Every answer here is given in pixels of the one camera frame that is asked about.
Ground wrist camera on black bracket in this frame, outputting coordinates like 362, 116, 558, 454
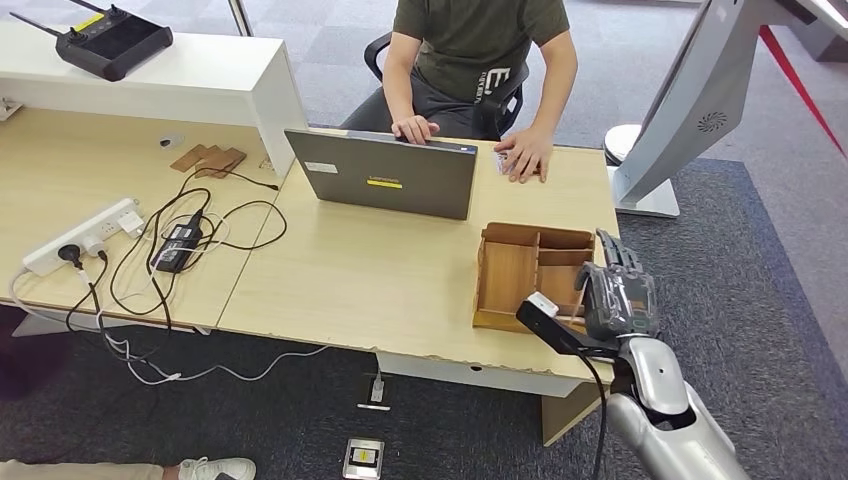
515, 290, 621, 360

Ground wooden organizer box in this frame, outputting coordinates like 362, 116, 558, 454
470, 221, 596, 335

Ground metal pole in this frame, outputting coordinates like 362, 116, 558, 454
227, 0, 256, 38

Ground black power cable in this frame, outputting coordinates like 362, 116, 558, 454
64, 166, 289, 334

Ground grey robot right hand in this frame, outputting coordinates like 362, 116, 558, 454
574, 227, 662, 344

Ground person's left hand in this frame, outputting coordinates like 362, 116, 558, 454
492, 126, 555, 185

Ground standing person's leg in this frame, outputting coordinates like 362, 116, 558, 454
0, 458, 181, 480

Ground black remote controller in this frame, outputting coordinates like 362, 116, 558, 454
8, 0, 176, 83

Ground black power adapter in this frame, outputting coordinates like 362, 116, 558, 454
152, 222, 204, 274

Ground brown wooden pieces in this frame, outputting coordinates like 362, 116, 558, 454
168, 143, 248, 181

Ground white charger block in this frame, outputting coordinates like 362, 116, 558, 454
116, 209, 147, 238

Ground grey laptop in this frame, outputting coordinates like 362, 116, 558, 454
283, 127, 479, 222

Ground wooden desk leg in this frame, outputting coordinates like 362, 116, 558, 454
540, 380, 607, 448

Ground white desk underpanel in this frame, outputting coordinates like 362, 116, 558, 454
376, 350, 584, 400

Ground floor plug with plate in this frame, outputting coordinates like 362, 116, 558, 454
356, 370, 392, 413

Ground white counter shelf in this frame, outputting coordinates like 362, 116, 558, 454
0, 21, 310, 181

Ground white cable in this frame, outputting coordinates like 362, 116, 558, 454
9, 264, 331, 387

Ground seated person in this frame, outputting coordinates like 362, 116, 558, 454
340, 0, 580, 185

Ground white shoe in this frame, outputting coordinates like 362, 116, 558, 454
177, 456, 258, 480

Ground person's right hand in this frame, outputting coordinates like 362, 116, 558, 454
390, 115, 441, 146

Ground metal floor socket box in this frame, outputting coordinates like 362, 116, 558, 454
341, 437, 386, 480

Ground black office chair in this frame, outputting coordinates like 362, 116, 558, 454
362, 31, 532, 141

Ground white power strip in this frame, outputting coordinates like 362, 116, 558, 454
22, 197, 146, 278

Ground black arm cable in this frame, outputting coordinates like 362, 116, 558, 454
574, 349, 609, 480

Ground silver kiosk stand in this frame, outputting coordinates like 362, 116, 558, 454
605, 0, 848, 221

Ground round white base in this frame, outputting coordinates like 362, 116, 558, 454
602, 123, 643, 168

